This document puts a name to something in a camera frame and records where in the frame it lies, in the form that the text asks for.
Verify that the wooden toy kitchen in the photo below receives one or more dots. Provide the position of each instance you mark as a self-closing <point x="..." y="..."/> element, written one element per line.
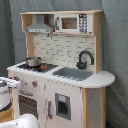
<point x="62" y="49"/>

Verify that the grey toy sink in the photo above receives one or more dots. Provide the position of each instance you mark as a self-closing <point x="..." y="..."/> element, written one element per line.
<point x="72" y="73"/>

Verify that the small metal pot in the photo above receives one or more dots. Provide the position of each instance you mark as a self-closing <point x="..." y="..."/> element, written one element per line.
<point x="33" y="61"/>

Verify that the black toy faucet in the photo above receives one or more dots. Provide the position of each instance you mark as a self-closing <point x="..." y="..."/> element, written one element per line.
<point x="82" y="63"/>

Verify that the white fridge door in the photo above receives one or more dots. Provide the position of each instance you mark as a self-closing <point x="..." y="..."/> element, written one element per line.
<point x="63" y="105"/>

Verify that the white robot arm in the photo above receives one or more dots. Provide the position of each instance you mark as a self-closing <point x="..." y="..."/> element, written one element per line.
<point x="24" y="121"/>

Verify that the grey range hood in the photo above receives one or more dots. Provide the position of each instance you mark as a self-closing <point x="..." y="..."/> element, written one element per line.
<point x="39" y="26"/>

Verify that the white toy microwave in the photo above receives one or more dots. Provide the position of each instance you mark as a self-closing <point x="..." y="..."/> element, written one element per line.
<point x="73" y="23"/>

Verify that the black toy stovetop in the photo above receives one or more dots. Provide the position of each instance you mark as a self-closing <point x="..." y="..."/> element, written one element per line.
<point x="43" y="67"/>

